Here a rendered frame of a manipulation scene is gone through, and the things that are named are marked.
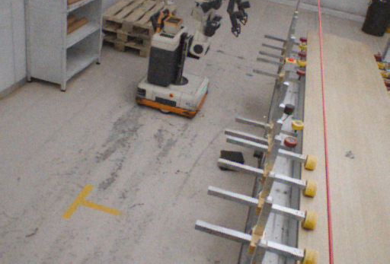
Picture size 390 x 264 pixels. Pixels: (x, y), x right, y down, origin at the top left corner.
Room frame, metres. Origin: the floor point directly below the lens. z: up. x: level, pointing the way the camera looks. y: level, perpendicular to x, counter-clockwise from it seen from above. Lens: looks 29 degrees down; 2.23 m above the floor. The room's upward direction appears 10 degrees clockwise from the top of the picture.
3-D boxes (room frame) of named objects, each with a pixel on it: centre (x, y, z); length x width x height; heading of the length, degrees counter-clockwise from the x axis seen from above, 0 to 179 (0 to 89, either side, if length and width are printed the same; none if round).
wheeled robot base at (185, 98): (4.21, 0.28, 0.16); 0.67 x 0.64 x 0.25; 81
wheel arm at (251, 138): (2.32, -0.42, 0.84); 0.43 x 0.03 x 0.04; 81
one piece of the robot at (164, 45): (4.22, 0.38, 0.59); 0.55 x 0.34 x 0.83; 171
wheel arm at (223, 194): (1.57, -0.37, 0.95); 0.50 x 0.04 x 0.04; 81
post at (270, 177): (1.61, -0.40, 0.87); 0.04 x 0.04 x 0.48; 81
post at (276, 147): (1.85, -0.43, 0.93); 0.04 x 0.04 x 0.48; 81
